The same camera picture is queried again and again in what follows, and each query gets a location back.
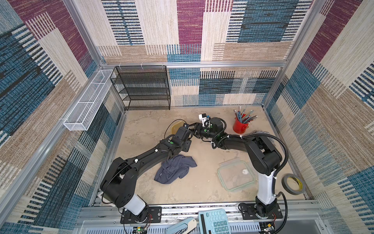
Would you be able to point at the dark blue cloth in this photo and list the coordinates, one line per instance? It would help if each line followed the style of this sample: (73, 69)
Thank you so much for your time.
(174, 168)

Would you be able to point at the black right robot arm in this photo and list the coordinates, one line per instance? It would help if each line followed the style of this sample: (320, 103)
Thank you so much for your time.
(267, 153)

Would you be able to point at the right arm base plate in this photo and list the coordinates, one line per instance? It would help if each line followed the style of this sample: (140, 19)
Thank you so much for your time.
(254, 211)

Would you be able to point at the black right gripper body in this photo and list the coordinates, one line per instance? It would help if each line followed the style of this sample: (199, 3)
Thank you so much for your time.
(199, 128)

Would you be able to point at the black mesh shelf rack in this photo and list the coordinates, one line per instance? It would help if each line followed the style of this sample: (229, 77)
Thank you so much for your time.
(142, 87)

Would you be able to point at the white wire basket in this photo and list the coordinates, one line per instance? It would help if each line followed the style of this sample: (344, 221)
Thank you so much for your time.
(88, 105)

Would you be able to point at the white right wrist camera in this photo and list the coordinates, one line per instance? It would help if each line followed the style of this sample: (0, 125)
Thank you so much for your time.
(205, 119)

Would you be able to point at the yellow lunch box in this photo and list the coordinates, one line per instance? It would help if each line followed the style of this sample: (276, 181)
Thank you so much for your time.
(176, 125)

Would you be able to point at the clear lid green rim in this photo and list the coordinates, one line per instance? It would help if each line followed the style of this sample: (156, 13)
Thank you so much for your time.
(236, 175)

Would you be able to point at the red pencil cup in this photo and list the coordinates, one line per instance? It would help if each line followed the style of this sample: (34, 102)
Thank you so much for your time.
(239, 127)

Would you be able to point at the teal calculator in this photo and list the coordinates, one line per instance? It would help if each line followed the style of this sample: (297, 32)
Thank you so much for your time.
(214, 222)

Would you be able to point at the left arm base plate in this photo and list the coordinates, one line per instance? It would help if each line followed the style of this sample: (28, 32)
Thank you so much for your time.
(152, 215)

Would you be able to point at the light blue handheld device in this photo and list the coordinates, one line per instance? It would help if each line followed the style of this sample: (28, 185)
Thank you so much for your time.
(184, 227)

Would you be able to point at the grey tape roll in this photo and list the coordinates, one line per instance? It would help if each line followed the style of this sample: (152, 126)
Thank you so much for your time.
(293, 184)

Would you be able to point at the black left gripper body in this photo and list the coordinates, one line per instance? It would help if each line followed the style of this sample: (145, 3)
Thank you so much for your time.
(186, 147)

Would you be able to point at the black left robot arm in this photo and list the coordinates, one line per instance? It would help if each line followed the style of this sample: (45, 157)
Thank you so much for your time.
(119, 182)

